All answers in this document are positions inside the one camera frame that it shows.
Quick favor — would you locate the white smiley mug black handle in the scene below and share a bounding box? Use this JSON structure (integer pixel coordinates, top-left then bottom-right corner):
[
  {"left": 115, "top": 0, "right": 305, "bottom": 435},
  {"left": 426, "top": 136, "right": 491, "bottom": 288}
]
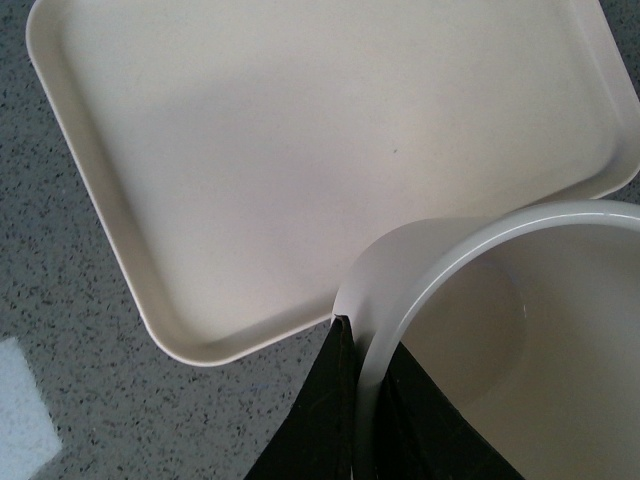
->
[{"left": 333, "top": 200, "right": 639, "bottom": 479}]

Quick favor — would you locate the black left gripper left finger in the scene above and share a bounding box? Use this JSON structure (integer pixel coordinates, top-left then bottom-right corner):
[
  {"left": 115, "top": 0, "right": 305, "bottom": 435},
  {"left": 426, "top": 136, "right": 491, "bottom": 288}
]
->
[{"left": 246, "top": 315, "right": 356, "bottom": 479}]

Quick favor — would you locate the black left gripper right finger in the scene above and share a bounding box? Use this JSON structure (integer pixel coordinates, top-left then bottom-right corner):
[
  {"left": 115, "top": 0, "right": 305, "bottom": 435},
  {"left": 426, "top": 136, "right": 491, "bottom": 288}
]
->
[{"left": 379, "top": 344, "right": 522, "bottom": 479}]

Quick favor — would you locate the cream rectangular tray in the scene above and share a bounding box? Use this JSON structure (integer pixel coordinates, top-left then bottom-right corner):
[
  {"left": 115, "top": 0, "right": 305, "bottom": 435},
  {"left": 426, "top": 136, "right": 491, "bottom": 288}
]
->
[{"left": 26, "top": 1, "right": 639, "bottom": 366}]

